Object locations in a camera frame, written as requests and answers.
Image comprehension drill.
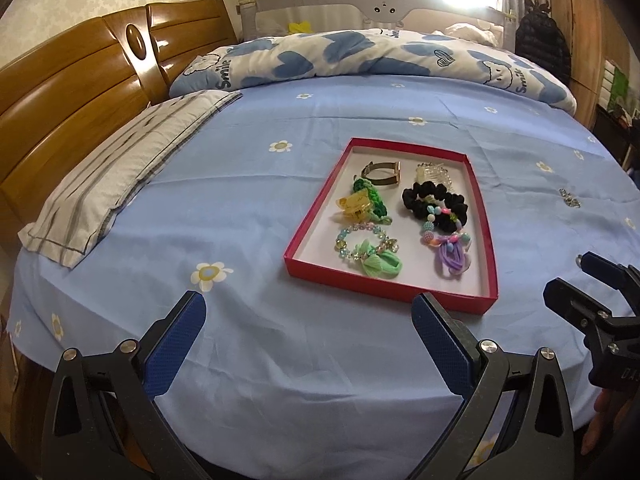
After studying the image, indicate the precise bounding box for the purple hair tie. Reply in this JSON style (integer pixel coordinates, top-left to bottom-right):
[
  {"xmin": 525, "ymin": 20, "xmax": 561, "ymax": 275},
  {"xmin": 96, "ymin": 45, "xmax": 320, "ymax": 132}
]
[{"xmin": 432, "ymin": 232, "xmax": 473, "ymax": 277}]

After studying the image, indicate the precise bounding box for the yellow hair claw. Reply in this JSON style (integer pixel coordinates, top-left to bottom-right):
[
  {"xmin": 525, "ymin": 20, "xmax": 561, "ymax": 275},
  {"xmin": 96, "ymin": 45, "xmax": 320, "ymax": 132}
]
[{"xmin": 334, "ymin": 191, "xmax": 376, "ymax": 221}]

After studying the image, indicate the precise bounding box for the blue heart print quilt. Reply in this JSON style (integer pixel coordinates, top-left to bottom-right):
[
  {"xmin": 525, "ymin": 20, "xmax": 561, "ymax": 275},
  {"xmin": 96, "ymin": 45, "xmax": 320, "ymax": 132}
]
[{"xmin": 168, "ymin": 27, "xmax": 578, "ymax": 113}]

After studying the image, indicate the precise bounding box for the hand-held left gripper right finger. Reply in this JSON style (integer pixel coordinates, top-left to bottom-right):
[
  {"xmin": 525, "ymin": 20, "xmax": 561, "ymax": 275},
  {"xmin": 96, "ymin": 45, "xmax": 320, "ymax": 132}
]
[{"xmin": 410, "ymin": 292, "xmax": 576, "ymax": 480}]

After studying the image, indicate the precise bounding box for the green braided bracelet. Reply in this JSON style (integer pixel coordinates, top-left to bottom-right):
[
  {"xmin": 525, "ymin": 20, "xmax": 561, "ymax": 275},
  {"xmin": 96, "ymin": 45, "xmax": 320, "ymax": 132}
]
[{"xmin": 351, "ymin": 179, "xmax": 393, "ymax": 226}]

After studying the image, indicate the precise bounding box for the gold wrist watch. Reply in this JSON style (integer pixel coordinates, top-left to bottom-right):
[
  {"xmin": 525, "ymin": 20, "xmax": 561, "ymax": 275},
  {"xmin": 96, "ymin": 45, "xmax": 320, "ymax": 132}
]
[{"xmin": 360, "ymin": 160, "xmax": 403, "ymax": 188}]

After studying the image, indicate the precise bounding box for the cluttered dark side table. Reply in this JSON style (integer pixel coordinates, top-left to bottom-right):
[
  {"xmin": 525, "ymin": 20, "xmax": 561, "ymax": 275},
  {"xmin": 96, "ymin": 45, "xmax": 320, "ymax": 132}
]
[{"xmin": 592, "ymin": 60, "xmax": 640, "ymax": 181}]

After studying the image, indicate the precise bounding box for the grey striped pillow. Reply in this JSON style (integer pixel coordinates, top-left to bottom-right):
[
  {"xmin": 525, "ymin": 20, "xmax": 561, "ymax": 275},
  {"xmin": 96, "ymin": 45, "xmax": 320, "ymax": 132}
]
[{"xmin": 19, "ymin": 89, "xmax": 244, "ymax": 268}]

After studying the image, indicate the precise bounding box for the red jewelry box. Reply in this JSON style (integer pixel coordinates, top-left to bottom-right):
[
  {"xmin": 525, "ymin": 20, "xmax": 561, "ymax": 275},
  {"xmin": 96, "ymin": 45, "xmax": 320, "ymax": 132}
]
[{"xmin": 284, "ymin": 137, "xmax": 500, "ymax": 316}]

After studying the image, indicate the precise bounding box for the black hair scrunchie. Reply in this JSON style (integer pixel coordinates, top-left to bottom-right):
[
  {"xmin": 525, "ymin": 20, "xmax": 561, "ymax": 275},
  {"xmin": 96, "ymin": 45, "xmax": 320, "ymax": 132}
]
[{"xmin": 401, "ymin": 181, "xmax": 469, "ymax": 233}]

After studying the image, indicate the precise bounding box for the wooden headboard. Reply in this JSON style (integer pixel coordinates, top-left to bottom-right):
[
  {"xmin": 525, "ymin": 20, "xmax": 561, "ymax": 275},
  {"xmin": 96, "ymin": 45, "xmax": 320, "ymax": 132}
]
[{"xmin": 0, "ymin": 0, "xmax": 238, "ymax": 256}]

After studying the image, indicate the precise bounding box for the wooden wardrobe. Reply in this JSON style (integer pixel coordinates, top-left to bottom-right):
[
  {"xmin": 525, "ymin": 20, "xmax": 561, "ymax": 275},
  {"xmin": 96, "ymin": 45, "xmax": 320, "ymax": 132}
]
[{"xmin": 545, "ymin": 0, "xmax": 626, "ymax": 111}]

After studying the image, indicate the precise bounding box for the green bow hair tie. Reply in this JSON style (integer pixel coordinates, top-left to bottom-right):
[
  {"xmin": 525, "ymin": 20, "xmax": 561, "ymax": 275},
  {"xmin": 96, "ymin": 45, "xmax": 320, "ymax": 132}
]
[{"xmin": 356, "ymin": 240, "xmax": 403, "ymax": 277}]

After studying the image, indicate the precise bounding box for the white crumpled cloth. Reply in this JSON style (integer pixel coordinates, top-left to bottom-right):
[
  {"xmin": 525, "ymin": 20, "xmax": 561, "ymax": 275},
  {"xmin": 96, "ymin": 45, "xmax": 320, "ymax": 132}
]
[{"xmin": 442, "ymin": 22, "xmax": 508, "ymax": 48}]

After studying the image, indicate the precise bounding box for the blue crystal bead bracelet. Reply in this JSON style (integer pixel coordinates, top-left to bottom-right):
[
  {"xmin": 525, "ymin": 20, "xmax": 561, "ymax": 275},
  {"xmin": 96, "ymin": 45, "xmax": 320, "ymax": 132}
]
[{"xmin": 336, "ymin": 222, "xmax": 401, "ymax": 261}]

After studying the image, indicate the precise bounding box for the black puffer jacket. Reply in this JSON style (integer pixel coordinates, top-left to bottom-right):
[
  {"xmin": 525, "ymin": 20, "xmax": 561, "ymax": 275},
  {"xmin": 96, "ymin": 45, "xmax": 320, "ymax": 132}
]
[{"xmin": 515, "ymin": 0, "xmax": 572, "ymax": 83}]

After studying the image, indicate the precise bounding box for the blue floral bed sheet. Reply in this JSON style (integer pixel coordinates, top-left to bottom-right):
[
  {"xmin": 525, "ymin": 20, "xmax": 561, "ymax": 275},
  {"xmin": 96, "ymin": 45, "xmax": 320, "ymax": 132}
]
[{"xmin": 7, "ymin": 75, "xmax": 640, "ymax": 480}]

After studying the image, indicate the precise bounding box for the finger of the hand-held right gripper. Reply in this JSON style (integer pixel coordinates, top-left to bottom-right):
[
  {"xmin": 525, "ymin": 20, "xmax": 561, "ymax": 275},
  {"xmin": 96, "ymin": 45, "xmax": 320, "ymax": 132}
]
[
  {"xmin": 582, "ymin": 251, "xmax": 640, "ymax": 293},
  {"xmin": 543, "ymin": 277, "xmax": 621, "ymax": 336}
]

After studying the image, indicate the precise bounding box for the pastel bead bracelet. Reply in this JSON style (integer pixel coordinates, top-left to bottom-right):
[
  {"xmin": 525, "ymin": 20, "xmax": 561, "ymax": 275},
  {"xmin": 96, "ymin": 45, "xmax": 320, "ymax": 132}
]
[{"xmin": 422, "ymin": 202, "xmax": 473, "ymax": 248}]

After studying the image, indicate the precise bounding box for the person's right hand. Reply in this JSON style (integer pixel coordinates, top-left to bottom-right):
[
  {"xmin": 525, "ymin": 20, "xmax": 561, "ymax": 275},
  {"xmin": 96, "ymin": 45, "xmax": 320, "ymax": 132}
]
[{"xmin": 582, "ymin": 390, "xmax": 621, "ymax": 456}]

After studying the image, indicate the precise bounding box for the grey bed rail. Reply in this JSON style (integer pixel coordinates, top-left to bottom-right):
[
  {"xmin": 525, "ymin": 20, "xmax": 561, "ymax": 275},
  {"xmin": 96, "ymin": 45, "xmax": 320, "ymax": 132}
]
[{"xmin": 236, "ymin": 0, "xmax": 516, "ymax": 53}]

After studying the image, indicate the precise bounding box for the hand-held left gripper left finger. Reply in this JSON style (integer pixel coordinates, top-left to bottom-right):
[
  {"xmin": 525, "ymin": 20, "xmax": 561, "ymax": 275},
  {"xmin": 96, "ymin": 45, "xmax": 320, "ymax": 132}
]
[{"xmin": 40, "ymin": 290, "xmax": 211, "ymax": 480}]

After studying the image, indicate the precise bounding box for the clear plastic hair comb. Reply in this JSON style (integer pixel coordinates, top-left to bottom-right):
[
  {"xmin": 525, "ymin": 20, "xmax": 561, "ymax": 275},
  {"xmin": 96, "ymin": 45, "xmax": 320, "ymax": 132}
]
[{"xmin": 414, "ymin": 161, "xmax": 456, "ymax": 193}]

